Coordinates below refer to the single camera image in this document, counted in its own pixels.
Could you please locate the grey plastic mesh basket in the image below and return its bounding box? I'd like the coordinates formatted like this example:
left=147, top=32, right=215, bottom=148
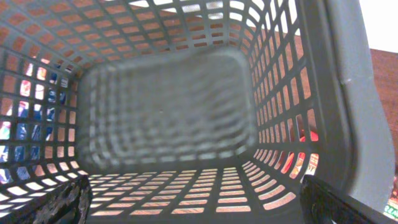
left=1, top=0, right=396, bottom=223

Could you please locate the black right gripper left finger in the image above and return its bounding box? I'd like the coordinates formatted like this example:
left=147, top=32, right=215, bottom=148
left=1, top=175, right=93, bottom=224

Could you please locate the colourful Kleenex tissue pack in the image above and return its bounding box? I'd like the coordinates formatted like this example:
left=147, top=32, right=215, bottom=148
left=1, top=80, right=67, bottom=184

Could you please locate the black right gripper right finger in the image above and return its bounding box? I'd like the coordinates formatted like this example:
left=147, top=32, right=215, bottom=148
left=300, top=175, right=396, bottom=224

